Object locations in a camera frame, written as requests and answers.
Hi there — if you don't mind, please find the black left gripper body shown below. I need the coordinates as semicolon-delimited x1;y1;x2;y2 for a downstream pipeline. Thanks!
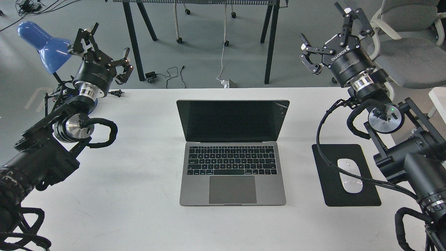
73;51;116;99

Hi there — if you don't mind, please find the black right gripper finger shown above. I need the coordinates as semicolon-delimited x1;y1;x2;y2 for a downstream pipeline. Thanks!
334;2;375;47
299;33;336;75

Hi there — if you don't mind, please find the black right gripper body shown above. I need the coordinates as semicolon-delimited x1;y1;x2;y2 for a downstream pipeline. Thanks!
322;34;376;88

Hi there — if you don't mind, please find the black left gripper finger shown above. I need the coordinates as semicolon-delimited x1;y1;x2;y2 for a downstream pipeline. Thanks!
68;23;99;55
105;48;134;85

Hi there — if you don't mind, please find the grey laptop computer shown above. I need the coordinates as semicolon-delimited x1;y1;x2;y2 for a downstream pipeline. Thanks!
176;100;290;206

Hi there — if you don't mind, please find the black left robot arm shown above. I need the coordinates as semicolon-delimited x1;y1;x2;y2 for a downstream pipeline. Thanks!
0;21;133;251

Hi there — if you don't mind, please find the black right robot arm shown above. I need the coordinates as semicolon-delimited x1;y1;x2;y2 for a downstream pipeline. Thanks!
300;2;446;251

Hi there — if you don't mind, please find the black power plug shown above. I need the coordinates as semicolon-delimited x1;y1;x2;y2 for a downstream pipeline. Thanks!
108;89;125;98

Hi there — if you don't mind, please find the blue desk lamp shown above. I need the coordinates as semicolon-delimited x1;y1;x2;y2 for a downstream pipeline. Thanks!
17;21;71;83

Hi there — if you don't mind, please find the grey office chair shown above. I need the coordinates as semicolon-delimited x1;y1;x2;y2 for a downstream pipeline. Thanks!
331;0;446;121

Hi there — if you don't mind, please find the white computer mouse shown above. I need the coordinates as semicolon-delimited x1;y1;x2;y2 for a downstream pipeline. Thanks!
337;158;363;193

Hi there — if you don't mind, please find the black mouse pad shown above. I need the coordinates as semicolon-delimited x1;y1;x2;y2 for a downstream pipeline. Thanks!
312;144;381;207

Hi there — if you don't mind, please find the black power adapter with cable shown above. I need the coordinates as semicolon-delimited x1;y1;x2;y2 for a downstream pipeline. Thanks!
144;66;187;89

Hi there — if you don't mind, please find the black cable bundle on floor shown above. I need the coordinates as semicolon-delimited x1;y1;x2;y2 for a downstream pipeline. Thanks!
0;0;80;32

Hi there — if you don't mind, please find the black metal table frame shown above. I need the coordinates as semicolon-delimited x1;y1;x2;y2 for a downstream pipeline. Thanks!
112;0;281;85

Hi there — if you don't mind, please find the white charger with cable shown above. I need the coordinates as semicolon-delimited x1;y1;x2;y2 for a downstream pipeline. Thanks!
215;4;230;89

